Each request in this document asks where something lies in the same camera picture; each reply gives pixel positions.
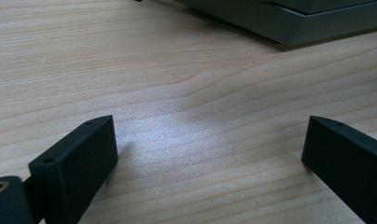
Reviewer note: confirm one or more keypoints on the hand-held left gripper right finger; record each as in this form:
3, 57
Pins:
348, 161

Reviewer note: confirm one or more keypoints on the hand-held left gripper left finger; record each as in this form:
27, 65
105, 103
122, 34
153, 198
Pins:
74, 168

